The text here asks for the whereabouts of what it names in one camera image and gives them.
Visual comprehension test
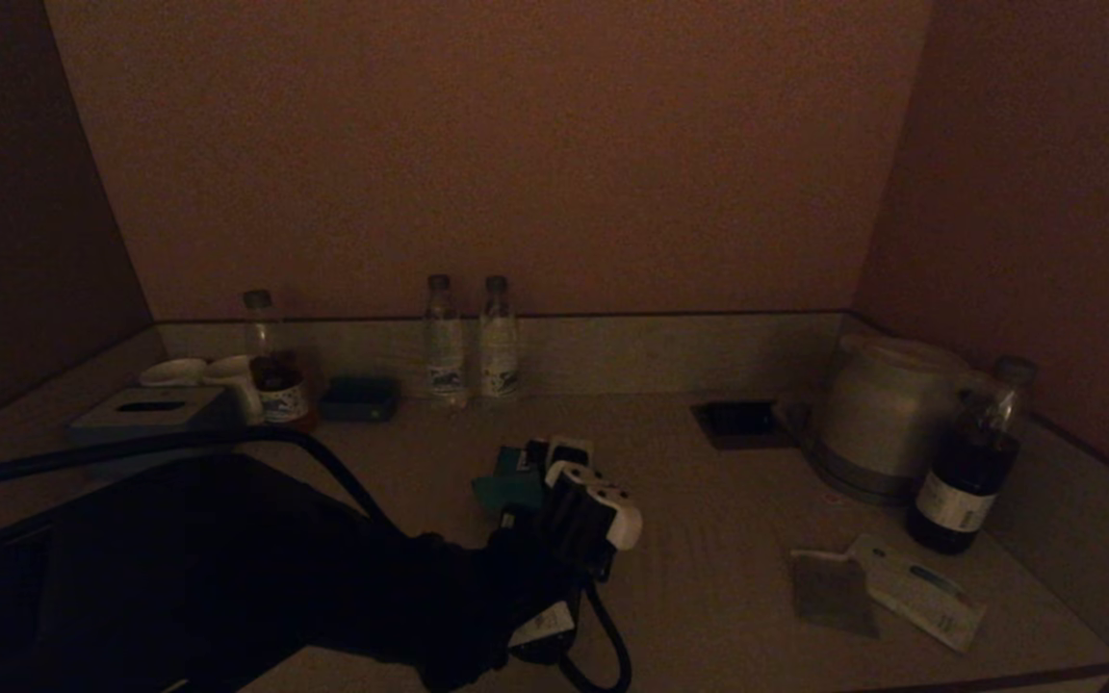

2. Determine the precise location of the grey tea bag sachet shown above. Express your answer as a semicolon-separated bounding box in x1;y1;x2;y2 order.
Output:
789;550;880;638

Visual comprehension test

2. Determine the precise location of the white saucer dish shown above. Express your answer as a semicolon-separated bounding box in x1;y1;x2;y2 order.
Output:
139;358;210;389

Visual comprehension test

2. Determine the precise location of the black recessed socket panel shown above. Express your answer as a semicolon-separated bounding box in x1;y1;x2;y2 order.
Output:
690;400;796;450

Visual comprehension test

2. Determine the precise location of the green fluffy cloth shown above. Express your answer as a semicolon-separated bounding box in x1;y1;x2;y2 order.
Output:
472;444;557;517

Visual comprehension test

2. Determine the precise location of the dark cola bottle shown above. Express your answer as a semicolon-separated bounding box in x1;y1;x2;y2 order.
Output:
906;356;1040;556

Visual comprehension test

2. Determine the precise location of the black white-capped wrist camera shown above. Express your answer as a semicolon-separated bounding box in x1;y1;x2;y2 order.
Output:
541;460;645;580

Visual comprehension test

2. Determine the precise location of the amber tea bottle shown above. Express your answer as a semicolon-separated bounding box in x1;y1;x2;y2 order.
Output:
244;289;318;430

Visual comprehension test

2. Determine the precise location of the clear water bottle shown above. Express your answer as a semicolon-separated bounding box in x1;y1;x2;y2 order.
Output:
479;276;523;399
425;275;470;409

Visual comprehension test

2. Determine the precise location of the white electric kettle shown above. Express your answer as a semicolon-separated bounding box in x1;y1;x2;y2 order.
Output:
810;336;986;487

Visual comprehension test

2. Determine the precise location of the white paper sachet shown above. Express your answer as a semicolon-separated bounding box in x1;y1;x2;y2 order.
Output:
847;534;989;655

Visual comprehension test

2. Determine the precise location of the grey tissue box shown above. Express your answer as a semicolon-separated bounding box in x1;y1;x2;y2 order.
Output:
67;387;246;455

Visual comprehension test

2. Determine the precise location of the grey kettle base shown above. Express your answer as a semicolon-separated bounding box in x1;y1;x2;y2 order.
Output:
808;445;923;508

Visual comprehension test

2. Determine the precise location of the white ceramic cup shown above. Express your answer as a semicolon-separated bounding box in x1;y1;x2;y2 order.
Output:
205;355;267;425

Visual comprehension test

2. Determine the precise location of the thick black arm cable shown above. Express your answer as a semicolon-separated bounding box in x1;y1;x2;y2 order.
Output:
0;425;394;527

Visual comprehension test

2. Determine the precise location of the small blue tray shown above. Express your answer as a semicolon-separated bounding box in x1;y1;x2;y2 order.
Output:
321;376;400;423

